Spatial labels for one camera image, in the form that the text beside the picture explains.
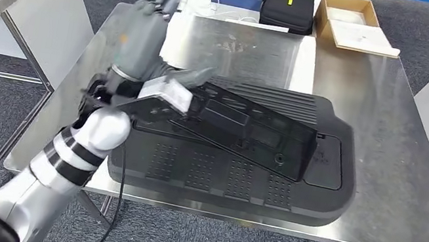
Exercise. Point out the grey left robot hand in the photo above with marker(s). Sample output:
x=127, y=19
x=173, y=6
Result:
x=144, y=41

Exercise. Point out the long black plastic panel part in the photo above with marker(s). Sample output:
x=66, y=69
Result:
x=248, y=130

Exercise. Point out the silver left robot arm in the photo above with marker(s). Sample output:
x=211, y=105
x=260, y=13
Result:
x=55, y=171

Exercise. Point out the steel workbench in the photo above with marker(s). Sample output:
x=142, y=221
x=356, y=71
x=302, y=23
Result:
x=391, y=146

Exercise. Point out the black zipped case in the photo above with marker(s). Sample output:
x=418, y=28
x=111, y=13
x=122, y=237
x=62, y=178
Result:
x=287, y=9

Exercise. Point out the large black moulded tray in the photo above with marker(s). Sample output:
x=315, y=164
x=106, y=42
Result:
x=229, y=184

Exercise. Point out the brown cardboard box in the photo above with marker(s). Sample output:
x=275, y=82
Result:
x=323, y=15

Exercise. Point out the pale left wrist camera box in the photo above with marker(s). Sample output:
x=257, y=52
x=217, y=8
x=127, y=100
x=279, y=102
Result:
x=168, y=92

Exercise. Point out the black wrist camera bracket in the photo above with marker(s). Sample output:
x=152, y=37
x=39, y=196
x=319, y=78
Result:
x=142, y=107

